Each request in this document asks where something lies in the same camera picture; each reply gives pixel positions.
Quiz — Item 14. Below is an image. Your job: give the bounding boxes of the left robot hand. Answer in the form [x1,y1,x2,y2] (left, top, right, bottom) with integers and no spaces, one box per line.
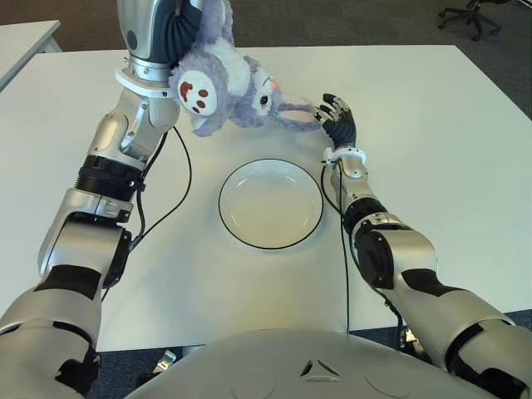
[116,0,205,67]

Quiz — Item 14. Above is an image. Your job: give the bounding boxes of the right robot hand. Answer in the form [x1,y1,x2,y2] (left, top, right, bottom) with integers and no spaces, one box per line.
[313,92,358,150]

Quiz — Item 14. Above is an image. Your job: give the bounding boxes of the purple plush bunny doll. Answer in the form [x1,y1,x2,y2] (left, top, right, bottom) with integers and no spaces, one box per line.
[167,0,324,139]

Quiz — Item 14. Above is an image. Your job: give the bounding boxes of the white plate black rim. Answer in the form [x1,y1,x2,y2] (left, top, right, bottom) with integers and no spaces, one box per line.
[218,159,325,252]

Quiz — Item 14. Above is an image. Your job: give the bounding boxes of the white side table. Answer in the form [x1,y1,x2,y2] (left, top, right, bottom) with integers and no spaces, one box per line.
[0,20,62,91]

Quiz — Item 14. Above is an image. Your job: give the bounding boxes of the black office chair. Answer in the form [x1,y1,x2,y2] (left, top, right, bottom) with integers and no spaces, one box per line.
[438,0,519,42]

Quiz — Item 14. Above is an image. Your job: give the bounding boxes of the silver robot torso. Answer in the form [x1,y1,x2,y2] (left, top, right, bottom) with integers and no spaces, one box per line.
[124,328,495,399]

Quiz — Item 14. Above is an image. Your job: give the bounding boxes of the white table leg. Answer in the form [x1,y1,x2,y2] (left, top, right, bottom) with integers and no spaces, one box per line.
[181,343,209,359]

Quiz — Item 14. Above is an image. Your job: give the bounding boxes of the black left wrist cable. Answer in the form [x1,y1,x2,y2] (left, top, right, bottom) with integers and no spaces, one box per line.
[99,123,193,301]

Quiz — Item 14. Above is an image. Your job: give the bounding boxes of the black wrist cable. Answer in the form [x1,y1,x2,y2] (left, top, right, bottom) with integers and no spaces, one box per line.
[320,160,352,334]
[99,123,193,301]

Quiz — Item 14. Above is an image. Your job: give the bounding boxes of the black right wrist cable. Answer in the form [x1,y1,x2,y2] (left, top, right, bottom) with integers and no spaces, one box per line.
[320,160,352,334]

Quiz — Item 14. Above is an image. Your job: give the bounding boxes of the silver metal bracket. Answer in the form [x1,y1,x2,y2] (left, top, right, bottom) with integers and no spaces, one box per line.
[153,349,179,374]

